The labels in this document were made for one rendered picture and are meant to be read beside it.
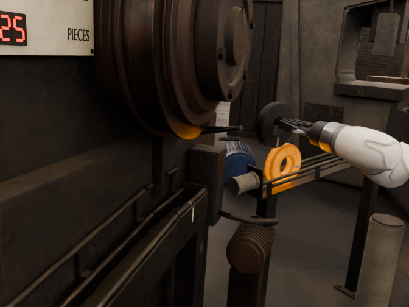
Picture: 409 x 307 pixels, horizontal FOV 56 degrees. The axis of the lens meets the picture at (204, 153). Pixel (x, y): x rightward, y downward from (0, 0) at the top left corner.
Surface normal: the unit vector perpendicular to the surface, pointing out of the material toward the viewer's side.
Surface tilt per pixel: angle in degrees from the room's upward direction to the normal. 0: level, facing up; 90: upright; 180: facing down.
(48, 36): 90
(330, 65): 90
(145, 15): 84
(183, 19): 84
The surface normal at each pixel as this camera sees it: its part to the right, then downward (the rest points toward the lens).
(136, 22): -0.33, 0.21
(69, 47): 0.94, 0.15
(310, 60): -0.55, 0.18
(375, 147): -0.57, -0.29
